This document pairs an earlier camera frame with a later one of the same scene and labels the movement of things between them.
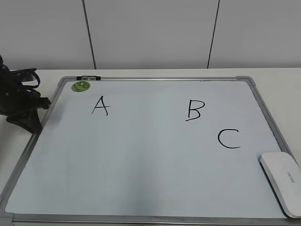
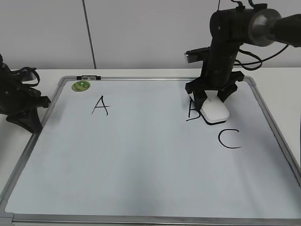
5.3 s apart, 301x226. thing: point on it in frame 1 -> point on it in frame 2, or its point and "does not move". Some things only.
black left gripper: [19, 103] does not move
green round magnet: [81, 86] does not move
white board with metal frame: [149, 150] does not move
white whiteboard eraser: [284, 175] -> [213, 110]
